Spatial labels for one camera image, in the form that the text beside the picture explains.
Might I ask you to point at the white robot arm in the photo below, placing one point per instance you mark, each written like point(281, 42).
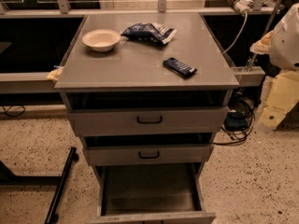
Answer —
point(282, 47)

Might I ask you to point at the blue white chip bag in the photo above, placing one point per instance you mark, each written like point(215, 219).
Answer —
point(150, 32)

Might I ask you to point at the white power strip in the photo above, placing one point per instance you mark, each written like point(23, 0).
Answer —
point(240, 6)

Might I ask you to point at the white bowl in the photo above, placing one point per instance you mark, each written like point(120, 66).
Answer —
point(101, 40)

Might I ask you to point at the grey drawer cabinet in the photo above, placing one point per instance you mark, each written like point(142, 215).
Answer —
point(132, 76)

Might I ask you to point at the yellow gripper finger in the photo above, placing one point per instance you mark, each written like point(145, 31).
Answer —
point(280, 94)

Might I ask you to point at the grey bottom drawer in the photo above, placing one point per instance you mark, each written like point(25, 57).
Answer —
point(151, 194)

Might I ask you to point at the grey top drawer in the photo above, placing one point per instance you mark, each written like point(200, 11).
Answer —
point(147, 121)

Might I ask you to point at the yellow tape piece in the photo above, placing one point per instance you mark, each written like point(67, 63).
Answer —
point(54, 74)

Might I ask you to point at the blue rxbar snack bar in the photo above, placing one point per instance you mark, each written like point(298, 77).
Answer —
point(179, 67)

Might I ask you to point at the black floor stand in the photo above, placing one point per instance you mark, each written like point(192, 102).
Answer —
point(8, 178)

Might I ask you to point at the grey metal rail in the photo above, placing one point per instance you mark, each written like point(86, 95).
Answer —
point(16, 83)

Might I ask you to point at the grey middle drawer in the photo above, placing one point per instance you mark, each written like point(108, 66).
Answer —
point(137, 155)

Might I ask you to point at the grey drawer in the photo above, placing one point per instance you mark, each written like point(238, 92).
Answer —
point(137, 155)
point(151, 194)
point(147, 121)

